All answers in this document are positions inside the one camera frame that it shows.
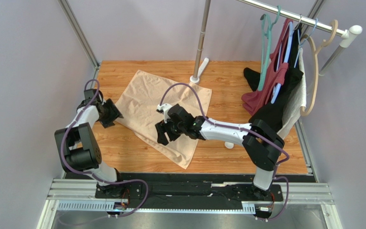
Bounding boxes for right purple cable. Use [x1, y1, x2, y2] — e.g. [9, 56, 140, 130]
[159, 82, 291, 222]

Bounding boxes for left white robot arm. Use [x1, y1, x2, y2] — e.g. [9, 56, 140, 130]
[54, 89, 125, 198]

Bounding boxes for beige cloth napkin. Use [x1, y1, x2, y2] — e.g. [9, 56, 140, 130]
[114, 70, 213, 170]

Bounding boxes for beige wooden hanger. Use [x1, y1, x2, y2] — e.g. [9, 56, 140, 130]
[300, 20, 338, 116]

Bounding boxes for light blue hanger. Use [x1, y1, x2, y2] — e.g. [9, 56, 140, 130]
[271, 18, 319, 104]

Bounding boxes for maroon shirt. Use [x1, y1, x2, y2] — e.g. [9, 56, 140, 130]
[241, 19, 293, 116]

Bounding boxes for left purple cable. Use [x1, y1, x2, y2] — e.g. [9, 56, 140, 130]
[59, 78, 149, 219]

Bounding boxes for aluminium frame post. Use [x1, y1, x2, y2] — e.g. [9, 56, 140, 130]
[58, 0, 100, 70]

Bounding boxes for white towel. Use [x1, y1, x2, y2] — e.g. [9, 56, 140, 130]
[277, 48, 307, 139]

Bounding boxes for purple cable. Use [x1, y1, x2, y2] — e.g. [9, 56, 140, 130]
[59, 78, 149, 219]
[159, 82, 291, 222]

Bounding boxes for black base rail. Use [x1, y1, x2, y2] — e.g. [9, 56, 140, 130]
[65, 171, 317, 210]

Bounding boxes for white plastic spoon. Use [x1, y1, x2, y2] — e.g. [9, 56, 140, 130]
[224, 142, 234, 149]

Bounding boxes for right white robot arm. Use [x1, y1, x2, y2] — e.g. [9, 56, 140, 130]
[155, 104, 285, 191]

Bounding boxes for teal plastic hanger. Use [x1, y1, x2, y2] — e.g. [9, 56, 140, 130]
[257, 5, 281, 91]

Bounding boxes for metal clothes rack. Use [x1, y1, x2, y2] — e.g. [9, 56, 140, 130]
[190, 0, 363, 84]

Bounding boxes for black garment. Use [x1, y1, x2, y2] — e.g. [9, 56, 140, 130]
[249, 28, 302, 131]

